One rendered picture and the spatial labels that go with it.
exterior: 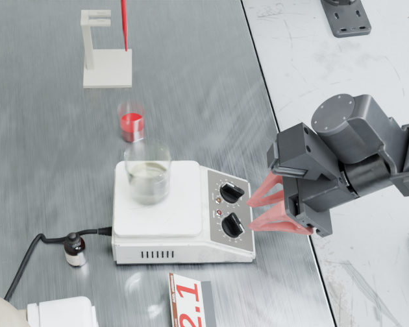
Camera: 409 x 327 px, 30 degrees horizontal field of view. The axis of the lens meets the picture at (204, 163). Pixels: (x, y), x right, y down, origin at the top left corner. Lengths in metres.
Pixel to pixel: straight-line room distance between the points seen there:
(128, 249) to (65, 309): 0.63
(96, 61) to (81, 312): 0.92
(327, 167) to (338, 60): 0.49
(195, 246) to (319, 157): 0.26
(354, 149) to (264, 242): 0.31
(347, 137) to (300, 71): 0.48
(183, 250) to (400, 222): 0.34
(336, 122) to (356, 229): 0.34
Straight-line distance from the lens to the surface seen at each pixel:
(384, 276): 1.13
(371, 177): 0.89
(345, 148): 0.86
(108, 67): 1.29
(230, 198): 1.09
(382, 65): 1.36
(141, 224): 1.02
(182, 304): 1.04
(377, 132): 0.85
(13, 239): 1.13
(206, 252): 1.05
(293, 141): 0.86
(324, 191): 0.89
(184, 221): 1.03
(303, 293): 1.09
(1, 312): 0.41
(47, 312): 0.42
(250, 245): 1.08
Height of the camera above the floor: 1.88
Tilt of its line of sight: 56 degrees down
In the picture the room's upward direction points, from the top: 4 degrees clockwise
